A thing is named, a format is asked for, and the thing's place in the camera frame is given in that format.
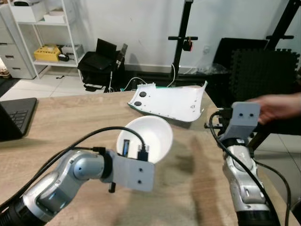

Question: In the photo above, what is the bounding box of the yellow box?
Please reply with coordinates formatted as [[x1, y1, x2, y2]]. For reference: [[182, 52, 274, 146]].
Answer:
[[33, 44, 62, 62]]

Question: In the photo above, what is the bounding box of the grey foam puzzle mat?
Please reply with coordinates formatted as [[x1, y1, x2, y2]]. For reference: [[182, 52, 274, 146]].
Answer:
[[229, 48, 301, 102]]

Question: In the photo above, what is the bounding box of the black flat board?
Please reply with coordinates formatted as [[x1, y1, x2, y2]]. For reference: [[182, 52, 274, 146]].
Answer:
[[213, 38, 269, 95]]

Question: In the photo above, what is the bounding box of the white plastic shell panel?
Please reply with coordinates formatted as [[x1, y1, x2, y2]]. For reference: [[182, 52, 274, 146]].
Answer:
[[127, 81, 208, 123]]

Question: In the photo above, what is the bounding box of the black printer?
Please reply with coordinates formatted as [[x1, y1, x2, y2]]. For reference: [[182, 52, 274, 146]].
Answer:
[[77, 38, 127, 91]]

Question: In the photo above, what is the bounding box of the black upright camera stand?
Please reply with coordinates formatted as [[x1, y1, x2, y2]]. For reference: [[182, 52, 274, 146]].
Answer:
[[168, 0, 198, 81]]

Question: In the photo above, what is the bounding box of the black stand with crossbar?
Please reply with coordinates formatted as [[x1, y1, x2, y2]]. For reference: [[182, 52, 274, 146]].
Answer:
[[263, 0, 301, 55]]

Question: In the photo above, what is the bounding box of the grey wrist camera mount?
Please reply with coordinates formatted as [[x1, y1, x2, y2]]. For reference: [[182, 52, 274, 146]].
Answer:
[[111, 153, 156, 193], [220, 101, 261, 143]]

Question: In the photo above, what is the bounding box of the light wooden table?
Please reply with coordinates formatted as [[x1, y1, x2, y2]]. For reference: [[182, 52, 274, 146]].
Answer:
[[0, 89, 292, 226]]

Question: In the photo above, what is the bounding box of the person's bare hand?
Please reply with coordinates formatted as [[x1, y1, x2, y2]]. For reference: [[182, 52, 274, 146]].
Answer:
[[257, 93, 301, 125]]

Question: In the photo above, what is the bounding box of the white storage box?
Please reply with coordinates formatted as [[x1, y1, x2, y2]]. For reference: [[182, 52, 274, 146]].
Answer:
[[9, 0, 48, 22]]

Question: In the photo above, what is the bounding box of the white drawer cabinet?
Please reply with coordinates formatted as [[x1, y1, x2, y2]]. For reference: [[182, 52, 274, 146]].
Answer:
[[0, 4, 36, 80]]

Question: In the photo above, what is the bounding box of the white floor cable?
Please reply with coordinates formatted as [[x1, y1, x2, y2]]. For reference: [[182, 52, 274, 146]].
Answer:
[[123, 76, 147, 90]]

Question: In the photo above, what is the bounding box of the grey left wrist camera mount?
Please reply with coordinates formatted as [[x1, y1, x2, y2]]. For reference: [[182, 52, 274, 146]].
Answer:
[[111, 153, 156, 193]]

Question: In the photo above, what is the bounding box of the small red black camera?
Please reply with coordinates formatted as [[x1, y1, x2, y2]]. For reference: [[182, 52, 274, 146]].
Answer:
[[182, 38, 195, 52]]

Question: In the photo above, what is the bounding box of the white wire shelf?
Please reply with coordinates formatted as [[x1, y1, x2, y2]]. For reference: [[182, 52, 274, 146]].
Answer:
[[8, 0, 86, 79]]

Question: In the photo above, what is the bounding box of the white round plate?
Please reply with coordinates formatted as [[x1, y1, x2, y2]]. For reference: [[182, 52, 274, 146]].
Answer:
[[116, 115, 174, 165]]

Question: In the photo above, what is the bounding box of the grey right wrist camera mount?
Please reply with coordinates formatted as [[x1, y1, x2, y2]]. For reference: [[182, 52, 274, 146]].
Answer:
[[220, 101, 261, 143]]

